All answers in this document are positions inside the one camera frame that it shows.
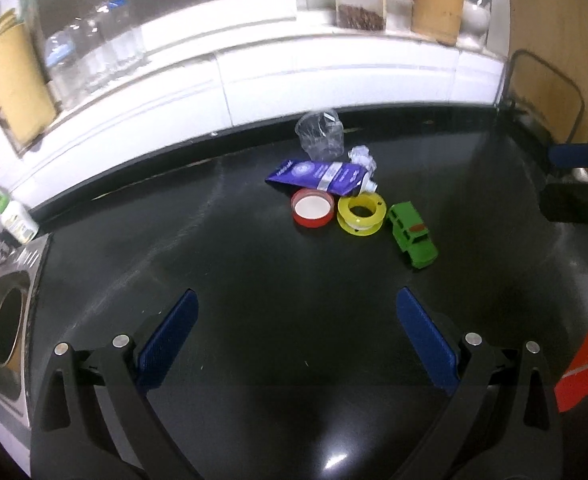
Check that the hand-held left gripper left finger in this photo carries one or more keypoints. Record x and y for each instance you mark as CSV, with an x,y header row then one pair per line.
x,y
169,345

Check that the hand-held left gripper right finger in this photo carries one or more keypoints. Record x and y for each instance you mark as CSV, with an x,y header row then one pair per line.
x,y
423,345

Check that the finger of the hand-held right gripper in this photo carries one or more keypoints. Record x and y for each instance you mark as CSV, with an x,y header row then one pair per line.
x,y
578,155
573,202

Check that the green toy truck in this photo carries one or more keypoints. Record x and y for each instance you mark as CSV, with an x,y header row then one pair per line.
x,y
412,235

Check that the wooden cutting board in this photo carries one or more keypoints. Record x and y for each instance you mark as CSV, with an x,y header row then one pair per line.
x,y
548,35

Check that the yellow spool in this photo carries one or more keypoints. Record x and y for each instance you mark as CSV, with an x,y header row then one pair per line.
x,y
346,215

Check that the steel sink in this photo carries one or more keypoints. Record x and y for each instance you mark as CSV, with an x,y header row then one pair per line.
x,y
24,270

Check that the red tape roll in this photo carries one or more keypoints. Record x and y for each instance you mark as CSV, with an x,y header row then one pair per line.
x,y
313,207

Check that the crumpled white tissue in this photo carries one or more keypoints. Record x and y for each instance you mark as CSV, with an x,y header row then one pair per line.
x,y
363,157

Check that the purple tube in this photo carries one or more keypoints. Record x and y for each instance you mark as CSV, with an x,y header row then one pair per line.
x,y
319,176

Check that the white soap bottle green cap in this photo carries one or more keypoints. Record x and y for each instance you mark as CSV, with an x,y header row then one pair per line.
x,y
16,215

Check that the bamboo utensil holder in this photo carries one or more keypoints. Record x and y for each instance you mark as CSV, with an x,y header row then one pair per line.
x,y
436,5

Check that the clear plastic cup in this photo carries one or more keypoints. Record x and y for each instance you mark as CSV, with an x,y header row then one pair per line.
x,y
320,135

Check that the yellow plastic jug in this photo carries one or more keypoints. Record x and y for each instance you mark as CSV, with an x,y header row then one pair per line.
x,y
14,85

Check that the clear plastic water bottle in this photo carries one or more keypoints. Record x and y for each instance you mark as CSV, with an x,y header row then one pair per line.
x,y
61,60

